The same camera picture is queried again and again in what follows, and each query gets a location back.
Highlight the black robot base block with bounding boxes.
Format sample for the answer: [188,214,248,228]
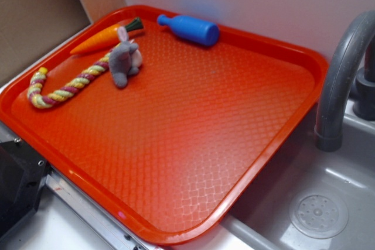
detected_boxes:
[1,138,50,241]

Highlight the orange toy carrot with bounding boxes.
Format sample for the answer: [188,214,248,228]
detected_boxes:
[70,17,144,55]

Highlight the orange plastic tray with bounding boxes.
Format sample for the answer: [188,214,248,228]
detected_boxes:
[1,6,328,245]

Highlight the grey plush bunny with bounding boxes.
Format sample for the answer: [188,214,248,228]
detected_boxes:
[108,27,142,89]

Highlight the blue plastic toy bottle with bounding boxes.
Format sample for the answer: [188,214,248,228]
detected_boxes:
[156,15,220,46]

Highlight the grey plastic toy sink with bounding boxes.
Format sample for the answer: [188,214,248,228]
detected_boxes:
[222,101,374,249]

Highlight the brown cardboard panel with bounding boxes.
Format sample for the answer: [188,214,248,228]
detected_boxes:
[1,0,126,85]

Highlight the grey toy faucet spout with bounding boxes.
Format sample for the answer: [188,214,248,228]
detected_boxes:
[314,11,374,152]

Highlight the multicolour twisted rope toy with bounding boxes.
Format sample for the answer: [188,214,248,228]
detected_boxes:
[27,47,114,109]

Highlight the dark grey faucet handle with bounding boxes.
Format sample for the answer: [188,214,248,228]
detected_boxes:
[353,39,374,121]

